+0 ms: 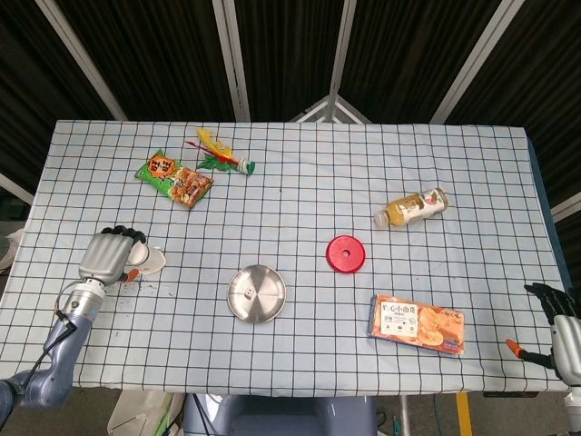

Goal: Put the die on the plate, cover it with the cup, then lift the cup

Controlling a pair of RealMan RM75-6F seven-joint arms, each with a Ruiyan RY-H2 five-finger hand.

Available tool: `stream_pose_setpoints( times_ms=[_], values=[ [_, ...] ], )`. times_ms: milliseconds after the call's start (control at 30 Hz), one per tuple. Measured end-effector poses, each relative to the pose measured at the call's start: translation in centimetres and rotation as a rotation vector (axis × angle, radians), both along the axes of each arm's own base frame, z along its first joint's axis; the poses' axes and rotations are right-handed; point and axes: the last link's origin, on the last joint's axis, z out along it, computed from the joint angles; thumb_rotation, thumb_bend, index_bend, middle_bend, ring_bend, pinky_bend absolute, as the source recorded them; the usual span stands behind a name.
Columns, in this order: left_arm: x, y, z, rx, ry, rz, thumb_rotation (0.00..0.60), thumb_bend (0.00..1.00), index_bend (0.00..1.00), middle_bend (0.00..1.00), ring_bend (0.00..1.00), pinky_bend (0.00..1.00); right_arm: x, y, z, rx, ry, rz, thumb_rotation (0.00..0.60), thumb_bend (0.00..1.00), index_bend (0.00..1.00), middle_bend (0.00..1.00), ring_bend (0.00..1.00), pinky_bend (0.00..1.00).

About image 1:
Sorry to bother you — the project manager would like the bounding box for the right silver and black robot hand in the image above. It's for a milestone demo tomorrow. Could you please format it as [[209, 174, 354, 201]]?
[[506, 282, 581, 387]]

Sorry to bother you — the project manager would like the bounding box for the left silver and black robot hand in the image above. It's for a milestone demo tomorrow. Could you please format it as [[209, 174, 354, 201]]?
[[77, 225, 147, 287]]

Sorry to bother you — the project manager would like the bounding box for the white paper cup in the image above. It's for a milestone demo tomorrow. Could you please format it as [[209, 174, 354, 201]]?
[[126, 243, 167, 275]]

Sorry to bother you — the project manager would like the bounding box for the silver metal plate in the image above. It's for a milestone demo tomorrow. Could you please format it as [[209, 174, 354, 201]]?
[[226, 264, 288, 324]]

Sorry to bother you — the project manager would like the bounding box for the green snack bag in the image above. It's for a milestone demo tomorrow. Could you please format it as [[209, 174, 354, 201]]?
[[133, 149, 215, 211]]

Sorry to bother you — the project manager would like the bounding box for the orange and blue cookie box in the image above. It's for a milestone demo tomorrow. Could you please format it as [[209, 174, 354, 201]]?
[[366, 293, 466, 358]]

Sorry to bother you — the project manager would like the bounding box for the blue table skirt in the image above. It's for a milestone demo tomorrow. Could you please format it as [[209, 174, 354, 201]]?
[[526, 134, 574, 292]]

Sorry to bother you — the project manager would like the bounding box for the colourful feather shuttlecock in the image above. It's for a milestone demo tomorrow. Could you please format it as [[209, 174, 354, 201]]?
[[184, 127, 257, 177]]

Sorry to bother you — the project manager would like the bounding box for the checked light blue tablecloth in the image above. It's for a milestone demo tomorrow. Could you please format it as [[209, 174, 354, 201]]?
[[0, 119, 574, 392]]

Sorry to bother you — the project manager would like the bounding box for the tea bottle with white cap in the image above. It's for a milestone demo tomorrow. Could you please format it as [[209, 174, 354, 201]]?
[[372, 187, 450, 231]]

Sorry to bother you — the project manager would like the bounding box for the red plastic disc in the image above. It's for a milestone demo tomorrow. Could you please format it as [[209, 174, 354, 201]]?
[[325, 234, 368, 273]]

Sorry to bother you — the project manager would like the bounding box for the blue-grey robot torso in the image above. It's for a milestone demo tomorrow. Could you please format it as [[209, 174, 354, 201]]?
[[182, 393, 378, 436]]

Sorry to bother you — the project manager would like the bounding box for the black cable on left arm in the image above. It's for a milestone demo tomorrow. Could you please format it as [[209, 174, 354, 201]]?
[[26, 281, 81, 387]]

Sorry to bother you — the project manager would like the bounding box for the white frame post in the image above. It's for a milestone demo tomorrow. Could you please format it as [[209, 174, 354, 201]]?
[[212, 0, 251, 123], [429, 0, 527, 124], [34, 0, 128, 122], [550, 192, 581, 223], [0, 172, 35, 205], [327, 0, 359, 99]]

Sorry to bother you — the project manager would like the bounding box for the white triangular frame brace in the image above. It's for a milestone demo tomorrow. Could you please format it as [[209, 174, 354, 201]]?
[[290, 94, 372, 124]]

